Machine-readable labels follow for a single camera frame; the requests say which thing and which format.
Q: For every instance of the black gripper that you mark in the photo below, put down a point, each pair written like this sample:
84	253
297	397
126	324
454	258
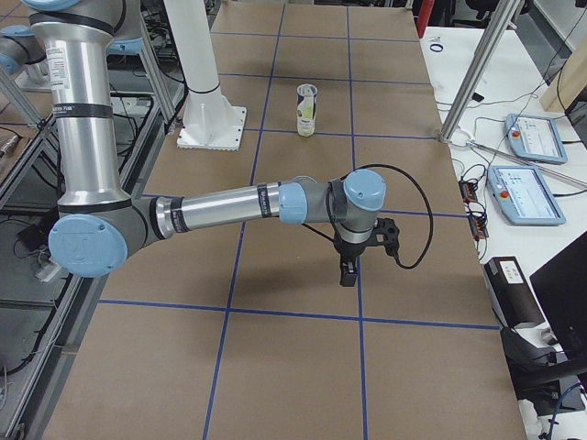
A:
348	252

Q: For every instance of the clear tennis ball can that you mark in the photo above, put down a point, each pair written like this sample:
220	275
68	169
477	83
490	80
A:
306	91

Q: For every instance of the yellow tennis ball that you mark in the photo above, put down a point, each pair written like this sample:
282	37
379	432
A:
306	110

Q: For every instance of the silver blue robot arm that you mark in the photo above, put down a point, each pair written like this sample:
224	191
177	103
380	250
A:
100	225

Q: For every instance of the orange black electronics board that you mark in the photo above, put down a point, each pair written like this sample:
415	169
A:
475	210

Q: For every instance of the black box with label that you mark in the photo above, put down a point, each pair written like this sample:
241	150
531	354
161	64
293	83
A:
516	304

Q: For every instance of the near teach pendant tablet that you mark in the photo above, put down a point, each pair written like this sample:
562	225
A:
523	196

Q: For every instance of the teach pendant tablet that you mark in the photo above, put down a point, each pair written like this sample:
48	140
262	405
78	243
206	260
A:
523	196
535	138

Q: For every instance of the black computer monitor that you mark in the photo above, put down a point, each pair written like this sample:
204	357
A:
560	287

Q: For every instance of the far teach pendant tablet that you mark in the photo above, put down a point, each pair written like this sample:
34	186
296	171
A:
535	138

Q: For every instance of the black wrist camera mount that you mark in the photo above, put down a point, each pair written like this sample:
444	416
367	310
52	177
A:
386	234

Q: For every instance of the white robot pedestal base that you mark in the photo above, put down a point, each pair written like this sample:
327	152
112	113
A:
209	119

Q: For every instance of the aluminium frame post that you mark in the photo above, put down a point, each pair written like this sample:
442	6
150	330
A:
488	43

